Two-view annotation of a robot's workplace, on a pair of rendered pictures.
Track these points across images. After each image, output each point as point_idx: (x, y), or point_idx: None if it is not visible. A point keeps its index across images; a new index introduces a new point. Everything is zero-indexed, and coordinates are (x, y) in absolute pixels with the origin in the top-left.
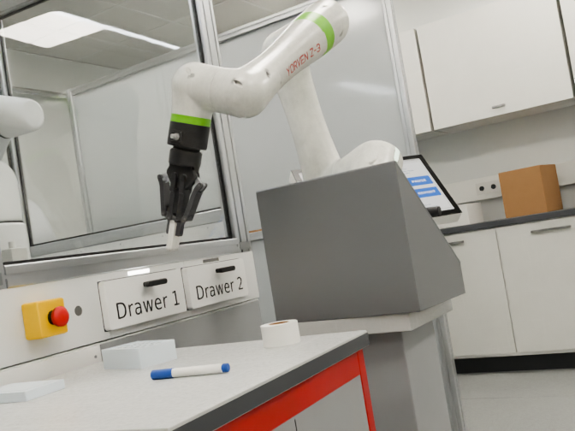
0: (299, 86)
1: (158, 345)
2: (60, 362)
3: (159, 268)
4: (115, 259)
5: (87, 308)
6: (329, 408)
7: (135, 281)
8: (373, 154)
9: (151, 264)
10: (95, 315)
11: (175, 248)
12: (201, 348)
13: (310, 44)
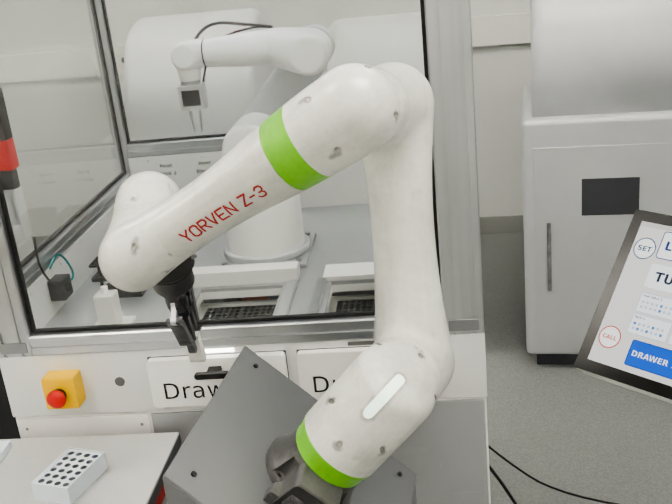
0: (370, 187)
1: (50, 488)
2: (96, 421)
3: (254, 348)
4: (174, 336)
5: (132, 380)
6: None
7: (196, 364)
8: (340, 386)
9: (238, 344)
10: (143, 387)
11: (199, 360)
12: (128, 498)
13: (237, 188)
